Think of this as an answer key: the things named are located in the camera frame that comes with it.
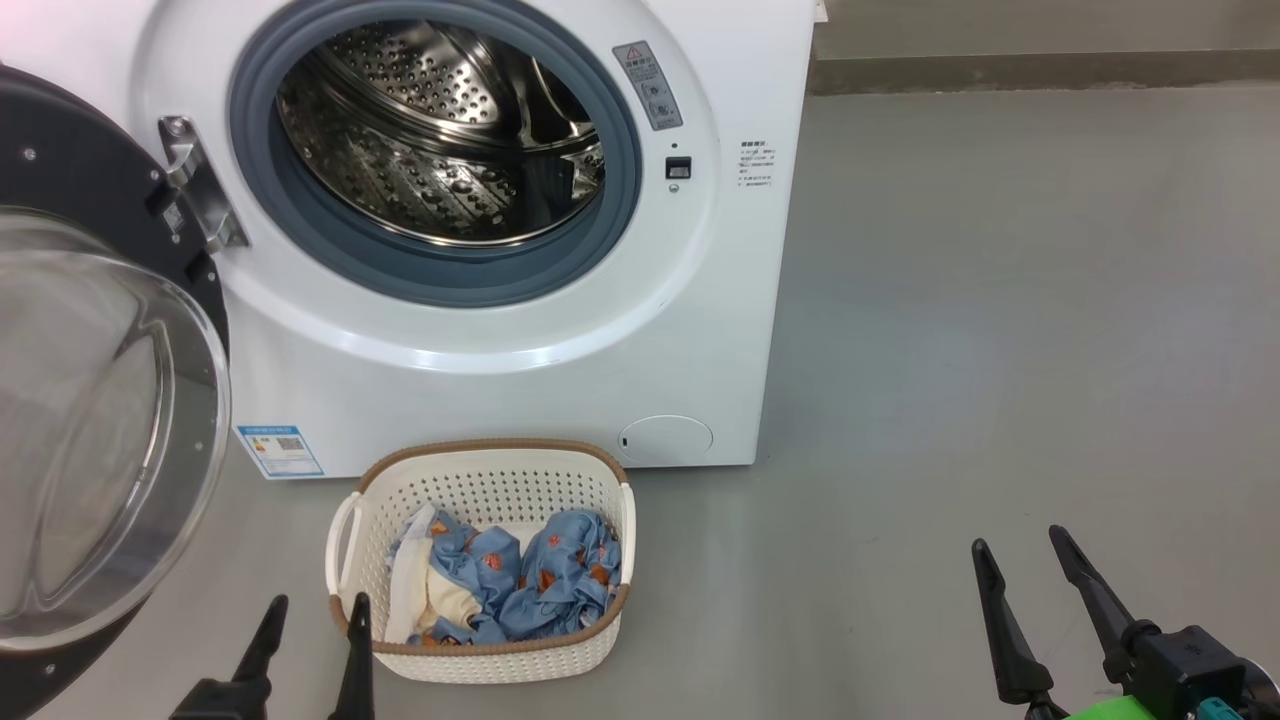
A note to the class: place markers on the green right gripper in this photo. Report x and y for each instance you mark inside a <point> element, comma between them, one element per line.
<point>1120,712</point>

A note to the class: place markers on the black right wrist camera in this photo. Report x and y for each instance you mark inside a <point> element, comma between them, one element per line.
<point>1195,665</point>

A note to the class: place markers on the washing machine glass door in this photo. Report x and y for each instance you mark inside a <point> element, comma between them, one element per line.
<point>90,170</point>

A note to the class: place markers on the metal door hinge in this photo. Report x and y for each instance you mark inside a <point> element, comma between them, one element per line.
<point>205,195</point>

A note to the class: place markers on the white front-load washing machine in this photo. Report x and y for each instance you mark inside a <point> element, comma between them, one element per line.
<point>500,400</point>

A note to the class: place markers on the blue fox print garment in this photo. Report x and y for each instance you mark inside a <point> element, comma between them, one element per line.
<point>565,575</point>

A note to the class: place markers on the white perforated basket brown rim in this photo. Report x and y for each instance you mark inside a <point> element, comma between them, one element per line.
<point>480,480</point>

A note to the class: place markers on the stainless steel washing machine drum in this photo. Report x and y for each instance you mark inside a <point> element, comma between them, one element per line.
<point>420,130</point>

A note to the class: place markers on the small printed text label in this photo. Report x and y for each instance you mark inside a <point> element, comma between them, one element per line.
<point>758,163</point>

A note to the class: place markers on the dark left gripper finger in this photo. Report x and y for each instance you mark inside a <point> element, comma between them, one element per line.
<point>356,670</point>
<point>265,645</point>

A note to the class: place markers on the blue energy label sticker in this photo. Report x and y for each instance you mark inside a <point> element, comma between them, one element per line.
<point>280,452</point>

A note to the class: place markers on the blue garment with cream lining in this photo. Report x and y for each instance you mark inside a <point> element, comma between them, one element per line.
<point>460,570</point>

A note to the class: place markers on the grey warning sticker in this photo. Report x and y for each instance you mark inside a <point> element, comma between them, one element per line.
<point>648,85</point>

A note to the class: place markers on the round white filter cover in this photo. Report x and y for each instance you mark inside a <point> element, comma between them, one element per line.
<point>665,440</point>

